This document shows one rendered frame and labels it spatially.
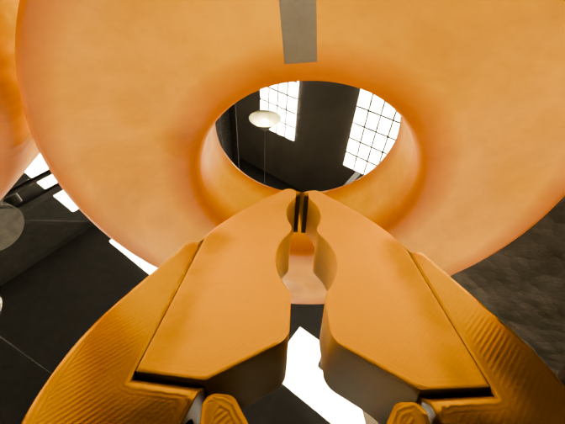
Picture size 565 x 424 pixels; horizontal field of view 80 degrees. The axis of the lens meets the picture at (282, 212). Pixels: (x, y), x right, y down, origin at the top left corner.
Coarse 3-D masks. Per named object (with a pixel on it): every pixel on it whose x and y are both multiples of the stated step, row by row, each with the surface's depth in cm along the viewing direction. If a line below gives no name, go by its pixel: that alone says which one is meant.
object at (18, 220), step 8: (0, 200) 217; (0, 208) 224; (8, 208) 229; (16, 208) 235; (0, 216) 225; (8, 216) 230; (16, 216) 235; (0, 224) 226; (8, 224) 232; (16, 224) 237; (0, 232) 228; (8, 232) 234; (16, 232) 239; (0, 240) 230; (8, 240) 235; (16, 240) 243; (0, 248) 232
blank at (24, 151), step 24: (0, 0) 7; (0, 24) 8; (0, 48) 8; (0, 72) 8; (0, 96) 8; (0, 120) 9; (24, 120) 9; (0, 144) 9; (24, 144) 10; (0, 168) 10; (24, 168) 11; (0, 192) 11
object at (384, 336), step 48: (336, 240) 10; (384, 240) 10; (336, 288) 8; (384, 288) 8; (336, 336) 7; (384, 336) 7; (432, 336) 7; (336, 384) 7; (384, 384) 6; (432, 384) 6; (480, 384) 6
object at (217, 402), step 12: (216, 396) 6; (228, 396) 6; (204, 408) 5; (216, 408) 5; (228, 408) 5; (396, 408) 6; (408, 408) 6; (420, 408) 6; (204, 420) 5; (216, 420) 5; (228, 420) 5; (240, 420) 5; (396, 420) 5; (408, 420) 5; (420, 420) 5
